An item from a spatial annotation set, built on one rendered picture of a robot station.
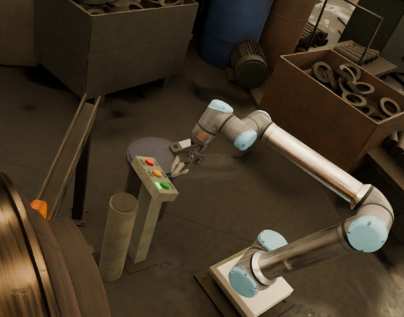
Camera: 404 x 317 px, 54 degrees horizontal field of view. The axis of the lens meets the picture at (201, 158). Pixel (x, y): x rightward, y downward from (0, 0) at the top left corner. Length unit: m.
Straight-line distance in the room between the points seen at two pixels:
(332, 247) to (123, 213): 0.82
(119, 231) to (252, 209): 1.13
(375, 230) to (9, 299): 1.15
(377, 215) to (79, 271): 1.08
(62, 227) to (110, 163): 1.98
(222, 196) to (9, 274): 2.20
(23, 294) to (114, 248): 1.36
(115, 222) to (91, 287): 1.12
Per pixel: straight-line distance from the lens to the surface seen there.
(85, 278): 0.62
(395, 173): 3.10
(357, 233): 1.44
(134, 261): 2.14
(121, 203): 1.71
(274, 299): 2.07
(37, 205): 1.33
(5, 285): 0.53
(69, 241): 0.65
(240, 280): 1.78
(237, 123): 1.51
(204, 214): 2.48
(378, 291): 2.70
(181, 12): 3.22
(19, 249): 0.54
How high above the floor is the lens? 1.78
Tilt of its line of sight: 38 degrees down
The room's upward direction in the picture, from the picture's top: 19 degrees clockwise
